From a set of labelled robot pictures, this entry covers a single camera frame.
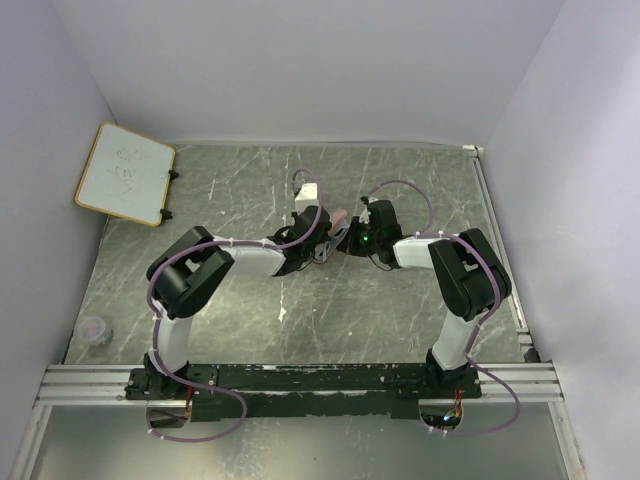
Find white sunglasses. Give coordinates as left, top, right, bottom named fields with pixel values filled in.
left=313, top=229, right=347, bottom=264

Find pink glasses case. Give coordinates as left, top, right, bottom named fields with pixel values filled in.
left=328, top=209, right=348, bottom=236

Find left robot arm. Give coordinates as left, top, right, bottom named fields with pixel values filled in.
left=144, top=206, right=332, bottom=399

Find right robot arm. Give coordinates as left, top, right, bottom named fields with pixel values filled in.
left=338, top=197, right=512, bottom=398

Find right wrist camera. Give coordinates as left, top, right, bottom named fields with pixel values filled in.
left=358, top=196, right=378, bottom=224

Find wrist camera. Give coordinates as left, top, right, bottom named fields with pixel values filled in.
left=294, top=183, right=320, bottom=214
left=358, top=196, right=378, bottom=224

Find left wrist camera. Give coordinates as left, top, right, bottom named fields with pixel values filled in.
left=294, top=183, right=320, bottom=214

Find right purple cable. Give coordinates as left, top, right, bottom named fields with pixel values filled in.
left=364, top=178, right=521, bottom=437

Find purple cable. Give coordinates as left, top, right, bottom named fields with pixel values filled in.
left=364, top=178, right=521, bottom=437
left=144, top=168, right=326, bottom=442

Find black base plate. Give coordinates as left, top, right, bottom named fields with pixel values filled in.
left=124, top=363, right=481, bottom=422

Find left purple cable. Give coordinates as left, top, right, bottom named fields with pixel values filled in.
left=144, top=168, right=326, bottom=442

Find small whiteboard with orange frame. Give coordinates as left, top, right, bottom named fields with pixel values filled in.
left=75, top=122, right=179, bottom=227

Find aluminium rail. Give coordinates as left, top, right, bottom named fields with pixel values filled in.
left=35, top=363, right=564, bottom=406

